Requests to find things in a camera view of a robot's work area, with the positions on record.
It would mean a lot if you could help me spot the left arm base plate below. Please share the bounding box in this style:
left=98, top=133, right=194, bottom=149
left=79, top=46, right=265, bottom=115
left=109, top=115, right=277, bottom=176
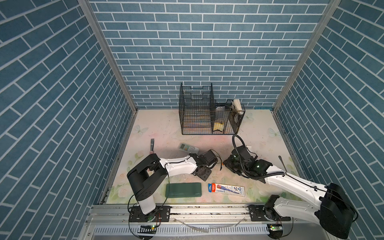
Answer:
left=129, top=206, right=171, bottom=223

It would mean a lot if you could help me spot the aluminium front rail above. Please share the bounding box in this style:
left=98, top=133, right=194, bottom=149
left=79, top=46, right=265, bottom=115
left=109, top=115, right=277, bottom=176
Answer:
left=85, top=203, right=335, bottom=226

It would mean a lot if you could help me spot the dark green rectangular case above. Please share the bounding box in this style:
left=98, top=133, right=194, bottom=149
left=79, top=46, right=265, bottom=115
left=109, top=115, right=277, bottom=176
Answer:
left=165, top=183, right=202, bottom=198

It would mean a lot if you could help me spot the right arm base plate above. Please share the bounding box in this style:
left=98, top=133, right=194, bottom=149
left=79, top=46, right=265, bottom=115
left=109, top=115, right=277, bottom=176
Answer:
left=247, top=205, right=292, bottom=222

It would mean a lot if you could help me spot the metal spoon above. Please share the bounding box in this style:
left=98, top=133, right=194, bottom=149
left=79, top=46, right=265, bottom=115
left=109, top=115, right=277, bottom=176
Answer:
left=278, top=156, right=288, bottom=172

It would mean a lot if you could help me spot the black corrugated cable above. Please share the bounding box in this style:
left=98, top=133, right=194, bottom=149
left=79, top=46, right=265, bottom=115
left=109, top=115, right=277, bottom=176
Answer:
left=231, top=134, right=286, bottom=181

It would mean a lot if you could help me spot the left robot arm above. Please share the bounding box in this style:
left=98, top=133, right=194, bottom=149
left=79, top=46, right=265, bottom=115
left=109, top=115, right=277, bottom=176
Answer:
left=127, top=150, right=219, bottom=215

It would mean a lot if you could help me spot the black wire mesh basket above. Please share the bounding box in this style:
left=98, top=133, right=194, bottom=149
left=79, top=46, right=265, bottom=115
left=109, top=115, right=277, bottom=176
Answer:
left=179, top=85, right=246, bottom=135

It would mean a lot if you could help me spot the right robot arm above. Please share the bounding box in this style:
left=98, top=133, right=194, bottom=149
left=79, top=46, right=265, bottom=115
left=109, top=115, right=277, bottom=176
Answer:
left=224, top=146, right=358, bottom=239

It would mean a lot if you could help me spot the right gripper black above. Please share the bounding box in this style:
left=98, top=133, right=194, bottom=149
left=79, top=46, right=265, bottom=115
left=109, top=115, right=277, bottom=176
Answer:
left=221, top=153, right=248, bottom=176

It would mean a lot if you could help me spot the toothpaste box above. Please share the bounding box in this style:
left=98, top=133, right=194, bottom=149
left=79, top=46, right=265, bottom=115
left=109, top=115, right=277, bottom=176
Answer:
left=208, top=183, right=245, bottom=197

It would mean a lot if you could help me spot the pink handled scraper tool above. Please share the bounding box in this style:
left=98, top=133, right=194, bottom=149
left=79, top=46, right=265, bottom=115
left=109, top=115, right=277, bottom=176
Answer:
left=150, top=139, right=155, bottom=154

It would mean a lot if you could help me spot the white block in basket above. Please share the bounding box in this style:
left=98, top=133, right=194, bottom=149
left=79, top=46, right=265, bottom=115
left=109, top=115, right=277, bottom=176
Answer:
left=233, top=99, right=244, bottom=115

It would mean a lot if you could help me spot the yellow item in basket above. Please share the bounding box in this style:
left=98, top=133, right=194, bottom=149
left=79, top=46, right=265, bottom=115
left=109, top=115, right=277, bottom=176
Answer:
left=213, top=121, right=224, bottom=133

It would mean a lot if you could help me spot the grey remote with teal buttons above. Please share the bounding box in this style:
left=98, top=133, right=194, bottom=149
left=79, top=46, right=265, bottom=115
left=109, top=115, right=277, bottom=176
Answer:
left=178, top=143, right=199, bottom=154

